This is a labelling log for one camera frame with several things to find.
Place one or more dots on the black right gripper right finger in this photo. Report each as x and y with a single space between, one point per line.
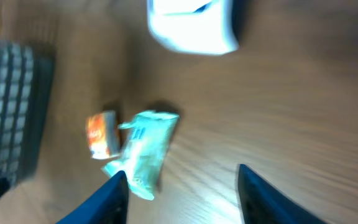
262 203

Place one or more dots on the dark grey plastic basket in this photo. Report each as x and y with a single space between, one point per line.
26 77

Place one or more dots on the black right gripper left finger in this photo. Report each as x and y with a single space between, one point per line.
108 205

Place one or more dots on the teal snack wrapper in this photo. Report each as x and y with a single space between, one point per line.
144 151

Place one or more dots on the orange white snack packet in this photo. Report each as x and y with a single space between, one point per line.
103 136

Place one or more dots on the white barcode scanner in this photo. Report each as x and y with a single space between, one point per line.
202 27

